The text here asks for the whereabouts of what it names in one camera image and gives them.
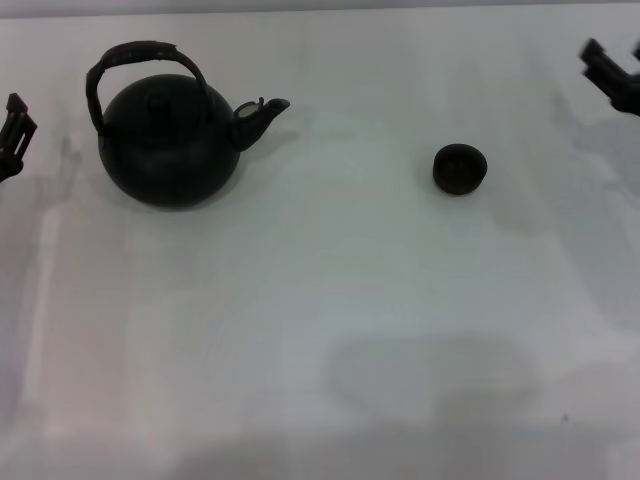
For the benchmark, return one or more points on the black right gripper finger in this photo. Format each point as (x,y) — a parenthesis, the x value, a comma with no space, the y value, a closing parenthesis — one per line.
(620,87)

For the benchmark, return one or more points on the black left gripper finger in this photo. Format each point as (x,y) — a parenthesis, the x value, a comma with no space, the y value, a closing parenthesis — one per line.
(20,135)

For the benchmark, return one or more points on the small dark teacup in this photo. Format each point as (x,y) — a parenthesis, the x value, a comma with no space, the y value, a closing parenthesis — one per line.
(460,170)

